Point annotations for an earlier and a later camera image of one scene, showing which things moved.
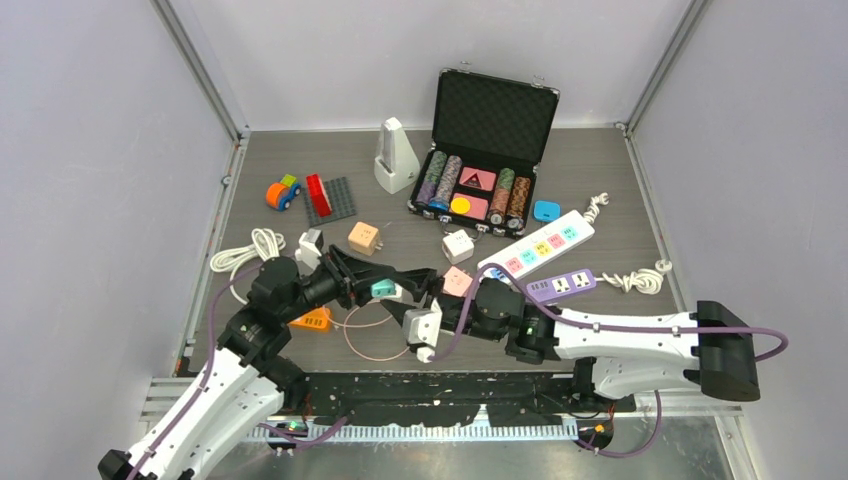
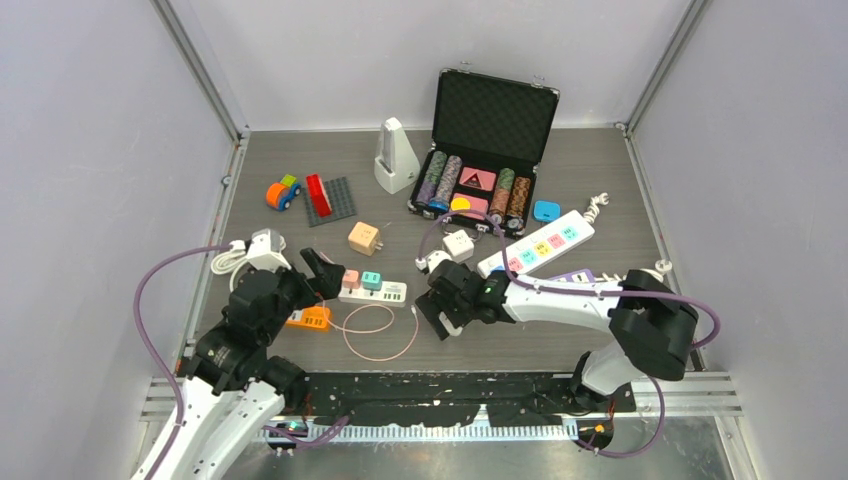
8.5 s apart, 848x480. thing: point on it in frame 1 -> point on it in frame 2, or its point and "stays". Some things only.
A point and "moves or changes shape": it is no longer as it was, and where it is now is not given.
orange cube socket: (365, 238) stays
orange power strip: (317, 320) stays
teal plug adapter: (383, 288) moves or changes shape
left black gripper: (372, 272) -> (328, 279)
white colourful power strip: (577, 230) stays
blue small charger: (547, 211) stays
